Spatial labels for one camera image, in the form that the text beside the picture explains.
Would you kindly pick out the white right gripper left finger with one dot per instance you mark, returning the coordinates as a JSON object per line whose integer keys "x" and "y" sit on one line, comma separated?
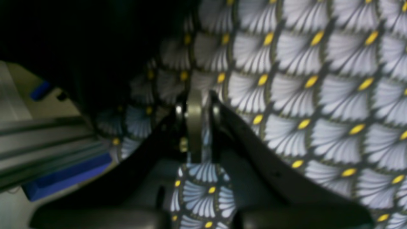
{"x": 101, "y": 204}

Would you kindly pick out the fan-patterned table cloth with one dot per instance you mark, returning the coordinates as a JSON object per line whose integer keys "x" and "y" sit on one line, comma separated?
{"x": 322, "y": 83}

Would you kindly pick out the dark navy T-shirt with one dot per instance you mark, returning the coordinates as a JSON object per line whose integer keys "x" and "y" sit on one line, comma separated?
{"x": 89, "y": 48}

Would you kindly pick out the blue table clamp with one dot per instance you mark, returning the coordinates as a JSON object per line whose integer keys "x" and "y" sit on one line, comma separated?
{"x": 66, "y": 178}

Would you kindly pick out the aluminium table frame rail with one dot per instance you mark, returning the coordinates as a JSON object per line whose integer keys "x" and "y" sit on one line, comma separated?
{"x": 13, "y": 115}

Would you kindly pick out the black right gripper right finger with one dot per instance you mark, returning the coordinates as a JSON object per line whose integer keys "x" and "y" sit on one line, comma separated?
{"x": 268, "y": 193}

